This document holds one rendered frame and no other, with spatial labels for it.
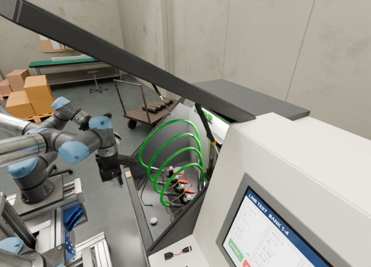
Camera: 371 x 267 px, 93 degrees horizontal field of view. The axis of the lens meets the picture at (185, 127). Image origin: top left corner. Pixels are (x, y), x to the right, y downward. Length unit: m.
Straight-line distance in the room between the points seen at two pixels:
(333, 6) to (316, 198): 2.12
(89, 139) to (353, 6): 2.31
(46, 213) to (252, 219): 1.10
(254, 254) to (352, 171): 0.35
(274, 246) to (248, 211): 0.10
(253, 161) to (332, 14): 2.03
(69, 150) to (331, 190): 0.68
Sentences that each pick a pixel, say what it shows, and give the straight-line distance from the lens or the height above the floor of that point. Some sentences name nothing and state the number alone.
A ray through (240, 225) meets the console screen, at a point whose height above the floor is 1.28.
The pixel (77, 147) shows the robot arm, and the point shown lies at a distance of 0.64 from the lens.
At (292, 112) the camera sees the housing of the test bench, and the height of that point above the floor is 1.50.
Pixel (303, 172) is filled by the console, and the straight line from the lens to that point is 0.51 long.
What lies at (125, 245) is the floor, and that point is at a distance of 2.15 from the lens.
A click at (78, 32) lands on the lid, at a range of 0.41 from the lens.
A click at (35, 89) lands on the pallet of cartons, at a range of 5.02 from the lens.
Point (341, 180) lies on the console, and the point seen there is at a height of 1.55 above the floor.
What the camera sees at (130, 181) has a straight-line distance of 1.29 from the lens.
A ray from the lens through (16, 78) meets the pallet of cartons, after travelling 7.49.
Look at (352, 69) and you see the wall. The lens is 2.35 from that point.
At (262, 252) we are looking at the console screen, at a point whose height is 1.28.
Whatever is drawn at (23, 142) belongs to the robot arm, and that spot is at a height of 1.56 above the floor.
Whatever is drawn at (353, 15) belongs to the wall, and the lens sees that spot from 2.38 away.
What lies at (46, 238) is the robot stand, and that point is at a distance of 1.23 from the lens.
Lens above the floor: 1.84
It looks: 29 degrees down
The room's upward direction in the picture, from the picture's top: straight up
